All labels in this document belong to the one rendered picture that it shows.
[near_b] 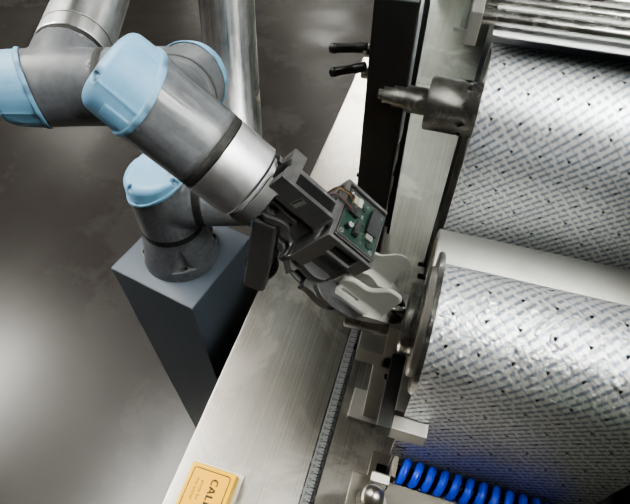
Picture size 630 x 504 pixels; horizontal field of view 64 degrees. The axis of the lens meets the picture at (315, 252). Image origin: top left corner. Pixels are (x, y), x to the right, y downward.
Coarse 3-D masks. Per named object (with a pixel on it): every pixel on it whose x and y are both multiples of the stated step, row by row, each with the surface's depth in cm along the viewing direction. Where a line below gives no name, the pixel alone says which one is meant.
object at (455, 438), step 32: (416, 416) 54; (448, 416) 52; (416, 448) 62; (448, 448) 58; (480, 448) 56; (512, 448) 53; (544, 448) 51; (576, 448) 49; (480, 480) 63; (512, 480) 60; (544, 480) 57; (576, 480) 55; (608, 480) 52
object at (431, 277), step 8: (432, 272) 49; (432, 280) 48; (432, 288) 47; (432, 296) 47; (424, 304) 46; (424, 312) 46; (424, 320) 46; (424, 328) 46; (416, 336) 47; (416, 344) 46; (416, 352) 46; (408, 360) 52; (416, 360) 47; (408, 368) 48; (408, 376) 50
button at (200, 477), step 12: (192, 468) 74; (204, 468) 74; (216, 468) 74; (192, 480) 73; (204, 480) 73; (216, 480) 73; (228, 480) 73; (180, 492) 72; (192, 492) 72; (204, 492) 72; (216, 492) 72; (228, 492) 72
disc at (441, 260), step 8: (440, 256) 49; (440, 264) 47; (440, 272) 46; (440, 280) 46; (440, 288) 45; (432, 304) 45; (432, 312) 44; (432, 320) 44; (432, 328) 44; (424, 336) 45; (424, 344) 44; (424, 352) 44; (424, 360) 45; (416, 368) 46; (416, 376) 46; (408, 384) 52; (416, 384) 47; (408, 392) 49
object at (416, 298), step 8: (416, 288) 50; (424, 288) 50; (416, 296) 49; (424, 296) 49; (408, 304) 49; (416, 304) 48; (408, 312) 48; (416, 312) 48; (408, 320) 48; (416, 320) 48; (408, 328) 48; (416, 328) 48; (400, 336) 49; (408, 336) 48; (400, 344) 49; (408, 344) 49; (400, 352) 50; (408, 352) 50
